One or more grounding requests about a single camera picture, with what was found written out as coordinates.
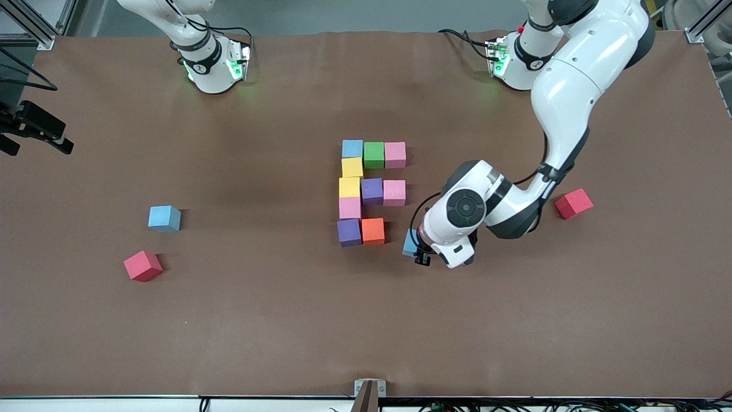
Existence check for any red foam cube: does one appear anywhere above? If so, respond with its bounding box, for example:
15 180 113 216
554 188 595 220
123 249 164 283

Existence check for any pink foam cube with dents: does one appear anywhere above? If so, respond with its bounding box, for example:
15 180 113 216
383 180 407 208

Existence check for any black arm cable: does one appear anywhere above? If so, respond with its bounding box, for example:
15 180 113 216
408 130 551 256
0 48 58 92

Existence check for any white table edge rail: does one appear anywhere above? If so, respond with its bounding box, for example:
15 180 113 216
0 395 732 412

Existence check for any purple foam cube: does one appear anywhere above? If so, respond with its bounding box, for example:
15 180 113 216
361 178 384 207
337 219 363 248

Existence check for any large table mat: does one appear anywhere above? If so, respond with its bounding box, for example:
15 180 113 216
0 30 732 398

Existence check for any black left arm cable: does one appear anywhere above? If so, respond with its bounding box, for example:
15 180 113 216
408 130 551 256

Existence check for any aluminium frame profile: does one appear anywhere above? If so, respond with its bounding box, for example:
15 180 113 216
0 0 78 51
685 0 732 44

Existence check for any orange foam cube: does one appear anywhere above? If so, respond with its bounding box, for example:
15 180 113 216
361 217 387 247

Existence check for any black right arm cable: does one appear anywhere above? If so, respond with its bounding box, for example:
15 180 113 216
0 48 58 92

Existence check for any metal mount bracket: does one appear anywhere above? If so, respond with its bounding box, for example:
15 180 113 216
353 379 387 412

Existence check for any green foam cube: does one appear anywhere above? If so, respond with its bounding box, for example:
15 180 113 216
364 141 385 170

